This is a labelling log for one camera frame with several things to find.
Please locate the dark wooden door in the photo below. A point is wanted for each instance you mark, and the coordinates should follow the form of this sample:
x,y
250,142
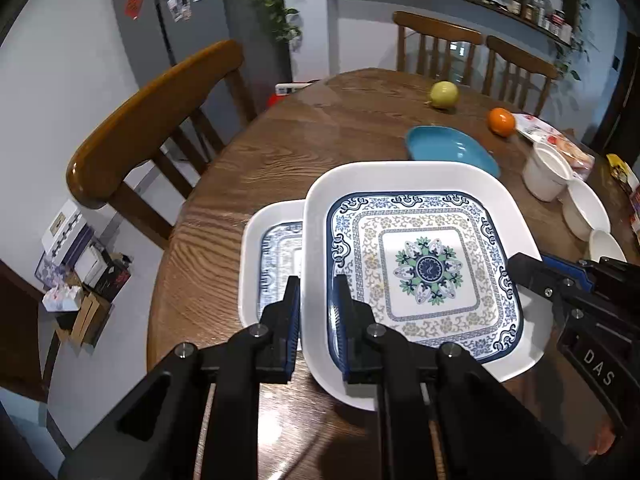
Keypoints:
x,y
622,105

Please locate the purple box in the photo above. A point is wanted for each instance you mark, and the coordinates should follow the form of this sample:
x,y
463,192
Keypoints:
x,y
50,272

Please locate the small-leaved hanging plant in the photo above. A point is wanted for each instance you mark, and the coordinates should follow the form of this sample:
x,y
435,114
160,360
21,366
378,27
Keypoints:
x,y
575,45

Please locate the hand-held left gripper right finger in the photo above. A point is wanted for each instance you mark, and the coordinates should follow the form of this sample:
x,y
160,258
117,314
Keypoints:
x,y
341,327

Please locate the brown cardboard box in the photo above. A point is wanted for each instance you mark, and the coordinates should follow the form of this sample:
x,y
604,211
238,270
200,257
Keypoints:
x,y
85,317

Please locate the wall light switch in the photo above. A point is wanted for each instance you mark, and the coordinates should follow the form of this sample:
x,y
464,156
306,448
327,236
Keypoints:
x,y
618,63

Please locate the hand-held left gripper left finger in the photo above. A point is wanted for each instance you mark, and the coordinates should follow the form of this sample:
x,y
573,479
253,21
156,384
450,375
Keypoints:
x,y
293,327

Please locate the green pear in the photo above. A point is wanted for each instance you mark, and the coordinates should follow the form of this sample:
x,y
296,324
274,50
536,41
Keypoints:
x,y
444,95

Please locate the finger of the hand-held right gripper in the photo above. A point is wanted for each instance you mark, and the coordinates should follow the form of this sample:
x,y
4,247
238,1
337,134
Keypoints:
x,y
527,272
565,266

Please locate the square red fridge sticker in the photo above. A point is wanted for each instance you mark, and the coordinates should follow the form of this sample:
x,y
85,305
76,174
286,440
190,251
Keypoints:
x,y
132,6

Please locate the wooden curved-back chair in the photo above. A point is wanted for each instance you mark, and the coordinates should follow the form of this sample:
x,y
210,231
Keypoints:
x,y
150,110

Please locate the blue square dish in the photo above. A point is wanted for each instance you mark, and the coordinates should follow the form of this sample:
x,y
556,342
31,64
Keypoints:
x,y
440,146

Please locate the white ramekin cup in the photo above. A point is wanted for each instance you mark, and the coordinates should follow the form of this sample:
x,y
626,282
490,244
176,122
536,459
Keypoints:
x,y
545,175

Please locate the grey refrigerator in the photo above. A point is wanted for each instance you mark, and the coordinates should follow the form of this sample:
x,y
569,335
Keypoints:
x,y
145,40

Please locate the orange fruit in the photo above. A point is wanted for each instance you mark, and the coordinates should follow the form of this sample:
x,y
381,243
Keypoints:
x,y
501,121

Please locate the red and white box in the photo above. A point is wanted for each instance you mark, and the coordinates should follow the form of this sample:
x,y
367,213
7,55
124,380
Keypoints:
x,y
287,89

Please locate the wooden slat-back chair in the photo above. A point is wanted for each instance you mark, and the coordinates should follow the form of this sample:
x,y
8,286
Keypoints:
x,y
520,57
435,27

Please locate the yellow snack packet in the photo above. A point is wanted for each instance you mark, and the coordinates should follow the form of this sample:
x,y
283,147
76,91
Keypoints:
x,y
620,170

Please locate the person's right hand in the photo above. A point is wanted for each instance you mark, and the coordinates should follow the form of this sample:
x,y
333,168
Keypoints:
x,y
602,440

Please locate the small patterned square plate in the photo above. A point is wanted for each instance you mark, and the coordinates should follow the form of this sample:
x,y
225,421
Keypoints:
x,y
272,240

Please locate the white red snack bag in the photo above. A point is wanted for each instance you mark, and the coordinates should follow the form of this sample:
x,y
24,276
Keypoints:
x,y
577,152

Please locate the large patterned square plate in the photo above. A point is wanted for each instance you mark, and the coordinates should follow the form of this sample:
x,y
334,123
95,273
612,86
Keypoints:
x,y
430,270

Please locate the white ceramic bowl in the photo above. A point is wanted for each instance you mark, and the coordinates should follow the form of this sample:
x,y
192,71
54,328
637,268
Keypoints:
x,y
585,207
605,246

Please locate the white plastic packet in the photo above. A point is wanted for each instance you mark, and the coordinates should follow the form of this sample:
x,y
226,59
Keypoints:
x,y
62,297

